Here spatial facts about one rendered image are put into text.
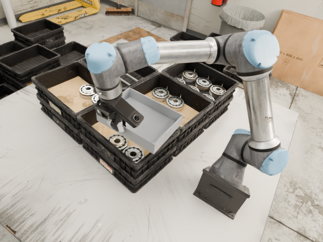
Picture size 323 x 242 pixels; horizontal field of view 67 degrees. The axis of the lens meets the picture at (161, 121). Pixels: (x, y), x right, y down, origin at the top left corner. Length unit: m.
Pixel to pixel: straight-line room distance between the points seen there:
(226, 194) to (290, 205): 1.28
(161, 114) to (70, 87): 0.70
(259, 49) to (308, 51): 2.94
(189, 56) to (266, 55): 0.24
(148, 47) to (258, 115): 0.46
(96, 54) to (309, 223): 2.07
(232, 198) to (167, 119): 0.43
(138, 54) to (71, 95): 0.87
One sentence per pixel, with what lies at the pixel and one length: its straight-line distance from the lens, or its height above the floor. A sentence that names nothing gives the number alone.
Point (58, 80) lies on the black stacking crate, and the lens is 1.56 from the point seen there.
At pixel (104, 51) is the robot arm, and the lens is 0.63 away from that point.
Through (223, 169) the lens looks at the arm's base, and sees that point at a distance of 1.08.
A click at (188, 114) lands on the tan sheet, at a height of 0.83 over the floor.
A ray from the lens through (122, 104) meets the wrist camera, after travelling 0.75.
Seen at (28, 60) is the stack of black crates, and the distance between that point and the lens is 2.53.
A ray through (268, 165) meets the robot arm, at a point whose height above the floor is 1.06.
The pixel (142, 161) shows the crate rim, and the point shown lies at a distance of 1.00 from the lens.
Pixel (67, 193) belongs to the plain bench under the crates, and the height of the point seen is 0.70.
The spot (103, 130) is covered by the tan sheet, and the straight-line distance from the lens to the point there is 1.25.
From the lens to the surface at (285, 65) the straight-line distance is 3.78.
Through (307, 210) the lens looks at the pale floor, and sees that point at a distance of 2.40.
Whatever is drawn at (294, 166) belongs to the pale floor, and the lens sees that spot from 2.64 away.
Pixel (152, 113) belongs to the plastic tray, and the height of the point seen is 1.06.
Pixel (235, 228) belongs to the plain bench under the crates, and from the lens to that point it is 1.21.
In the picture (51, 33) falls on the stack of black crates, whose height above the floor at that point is 0.58.
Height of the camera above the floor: 1.73
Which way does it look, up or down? 44 degrees down
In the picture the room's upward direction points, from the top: 9 degrees clockwise
